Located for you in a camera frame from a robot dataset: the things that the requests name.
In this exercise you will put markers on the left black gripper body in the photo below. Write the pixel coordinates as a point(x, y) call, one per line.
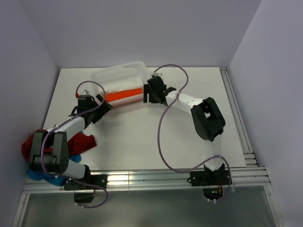
point(94, 104)

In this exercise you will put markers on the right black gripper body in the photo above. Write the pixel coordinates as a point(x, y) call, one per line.
point(154, 100)

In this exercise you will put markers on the white printed t-shirt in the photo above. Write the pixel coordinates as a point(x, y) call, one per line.
point(122, 85)

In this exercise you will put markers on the white plastic basket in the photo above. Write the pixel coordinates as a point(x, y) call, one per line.
point(132, 70)

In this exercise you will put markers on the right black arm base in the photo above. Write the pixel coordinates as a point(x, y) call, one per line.
point(215, 184)

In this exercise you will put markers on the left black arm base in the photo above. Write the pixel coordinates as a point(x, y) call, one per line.
point(84, 193)

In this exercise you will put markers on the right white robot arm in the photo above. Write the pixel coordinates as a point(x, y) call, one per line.
point(207, 118)

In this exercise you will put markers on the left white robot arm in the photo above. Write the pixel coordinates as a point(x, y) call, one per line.
point(49, 149)

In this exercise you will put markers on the orange rolled t-shirt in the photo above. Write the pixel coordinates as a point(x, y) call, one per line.
point(123, 94)

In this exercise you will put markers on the dark red t-shirt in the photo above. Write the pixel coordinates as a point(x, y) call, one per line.
point(76, 145)

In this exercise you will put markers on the blue t-shirt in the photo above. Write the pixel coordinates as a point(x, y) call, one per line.
point(47, 177)

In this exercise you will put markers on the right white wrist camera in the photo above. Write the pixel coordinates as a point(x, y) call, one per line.
point(157, 74)

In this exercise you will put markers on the front aluminium rail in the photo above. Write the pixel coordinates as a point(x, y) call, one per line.
point(148, 180)

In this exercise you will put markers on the aluminium rail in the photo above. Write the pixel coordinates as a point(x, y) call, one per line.
point(148, 180)
point(248, 152)

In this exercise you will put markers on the right side aluminium rail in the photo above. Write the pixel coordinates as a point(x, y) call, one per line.
point(248, 152)

